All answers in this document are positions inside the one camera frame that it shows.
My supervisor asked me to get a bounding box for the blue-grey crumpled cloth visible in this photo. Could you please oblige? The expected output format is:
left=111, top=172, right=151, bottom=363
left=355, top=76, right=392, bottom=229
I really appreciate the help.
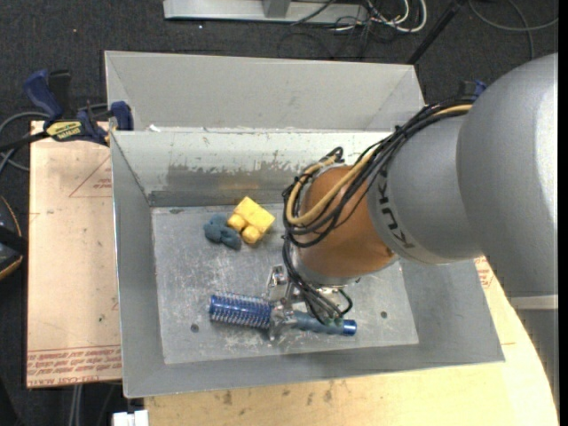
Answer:
left=202, top=212, right=243, bottom=252

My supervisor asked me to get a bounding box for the yellow toy block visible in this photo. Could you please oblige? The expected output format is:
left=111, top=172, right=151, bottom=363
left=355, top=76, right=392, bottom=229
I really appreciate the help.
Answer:
left=226, top=195, right=276, bottom=248

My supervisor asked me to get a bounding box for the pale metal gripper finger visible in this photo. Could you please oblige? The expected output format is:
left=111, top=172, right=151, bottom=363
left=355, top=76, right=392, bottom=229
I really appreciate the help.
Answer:
left=267, top=264, right=289, bottom=304
left=267, top=307, right=297, bottom=343

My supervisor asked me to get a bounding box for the grey metal bin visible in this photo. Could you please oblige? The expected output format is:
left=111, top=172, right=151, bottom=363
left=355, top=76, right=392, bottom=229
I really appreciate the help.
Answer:
left=104, top=50, right=506, bottom=399

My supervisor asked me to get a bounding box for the blue hairbrush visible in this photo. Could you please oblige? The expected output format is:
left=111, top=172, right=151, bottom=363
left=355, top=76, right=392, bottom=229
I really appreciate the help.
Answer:
left=209, top=294, right=359, bottom=338

